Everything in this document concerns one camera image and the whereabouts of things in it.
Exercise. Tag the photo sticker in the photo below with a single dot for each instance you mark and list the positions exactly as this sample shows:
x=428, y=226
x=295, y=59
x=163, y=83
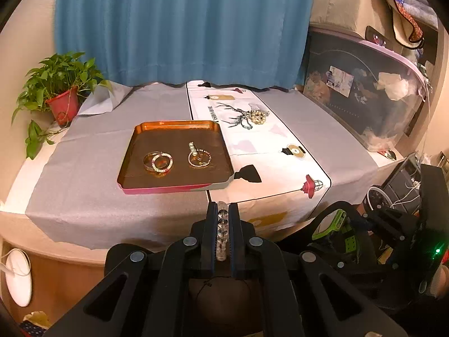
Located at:
x=338, y=77

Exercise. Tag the red flower pot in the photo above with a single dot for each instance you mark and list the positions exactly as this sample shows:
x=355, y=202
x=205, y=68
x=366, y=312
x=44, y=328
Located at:
x=65, y=107

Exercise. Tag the blue curtain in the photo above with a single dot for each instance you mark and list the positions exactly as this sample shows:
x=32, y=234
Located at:
x=182, y=24

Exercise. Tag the beige fabric storage box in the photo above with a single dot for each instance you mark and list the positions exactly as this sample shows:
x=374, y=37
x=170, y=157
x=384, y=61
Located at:
x=343, y=3

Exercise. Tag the white slipper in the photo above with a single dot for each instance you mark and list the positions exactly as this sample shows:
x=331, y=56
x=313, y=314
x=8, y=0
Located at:
x=19, y=277

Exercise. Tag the grey table cloth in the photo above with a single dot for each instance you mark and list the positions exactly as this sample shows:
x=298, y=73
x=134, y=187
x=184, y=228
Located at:
x=87, y=182

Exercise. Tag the yellow crumpled paper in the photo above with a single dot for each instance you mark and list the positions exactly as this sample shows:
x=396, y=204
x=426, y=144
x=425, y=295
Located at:
x=35, y=319

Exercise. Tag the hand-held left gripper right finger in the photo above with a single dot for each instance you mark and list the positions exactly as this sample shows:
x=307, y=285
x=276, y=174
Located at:
x=235, y=238

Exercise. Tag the person's right hand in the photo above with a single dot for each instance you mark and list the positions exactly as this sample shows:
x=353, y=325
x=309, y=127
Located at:
x=441, y=282

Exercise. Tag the beige bag patterned trim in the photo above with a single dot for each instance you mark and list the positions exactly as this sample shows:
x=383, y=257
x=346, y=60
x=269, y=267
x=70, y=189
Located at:
x=403, y=21

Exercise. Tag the clear storage bin purple lid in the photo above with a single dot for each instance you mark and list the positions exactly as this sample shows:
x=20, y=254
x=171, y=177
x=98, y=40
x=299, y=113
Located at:
x=364, y=112

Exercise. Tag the orange metal tray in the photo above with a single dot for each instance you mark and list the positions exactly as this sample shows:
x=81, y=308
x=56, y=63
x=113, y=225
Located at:
x=175, y=158

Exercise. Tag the white printed table runner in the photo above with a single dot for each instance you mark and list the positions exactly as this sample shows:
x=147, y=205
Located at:
x=266, y=154

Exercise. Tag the black green wristwatch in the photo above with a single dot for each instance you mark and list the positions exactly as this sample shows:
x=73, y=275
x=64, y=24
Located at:
x=331, y=224

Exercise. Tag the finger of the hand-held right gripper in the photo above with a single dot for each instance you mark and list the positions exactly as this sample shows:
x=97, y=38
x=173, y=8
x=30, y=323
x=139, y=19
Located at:
x=389, y=219
x=371, y=270

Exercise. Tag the green leafy plant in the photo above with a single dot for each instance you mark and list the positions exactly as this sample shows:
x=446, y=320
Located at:
x=52, y=73

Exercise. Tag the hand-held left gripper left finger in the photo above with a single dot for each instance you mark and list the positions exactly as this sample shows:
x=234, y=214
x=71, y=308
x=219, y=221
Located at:
x=210, y=238

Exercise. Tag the white plastic bag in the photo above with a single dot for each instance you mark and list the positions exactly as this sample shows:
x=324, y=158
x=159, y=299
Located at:
x=394, y=85

